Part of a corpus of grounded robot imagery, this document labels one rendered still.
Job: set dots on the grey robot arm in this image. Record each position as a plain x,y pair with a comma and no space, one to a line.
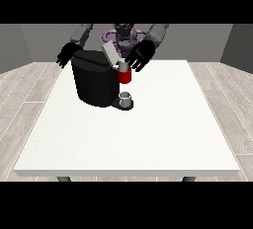
156,33
80,35

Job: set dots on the grey robot trunk purple rings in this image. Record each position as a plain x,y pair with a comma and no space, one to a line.
124,40

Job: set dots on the red pod holder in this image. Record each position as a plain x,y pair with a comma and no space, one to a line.
124,76

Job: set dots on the black coffee machine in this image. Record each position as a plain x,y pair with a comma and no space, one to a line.
94,81

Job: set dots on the dark table leg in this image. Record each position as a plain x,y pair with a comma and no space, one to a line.
64,179
189,179

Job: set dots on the small grey coffee pod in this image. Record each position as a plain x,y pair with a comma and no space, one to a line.
122,66

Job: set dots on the small grey cup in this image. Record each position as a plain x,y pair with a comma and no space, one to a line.
125,99

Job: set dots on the pale grey machine lid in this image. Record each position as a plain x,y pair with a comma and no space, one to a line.
110,53

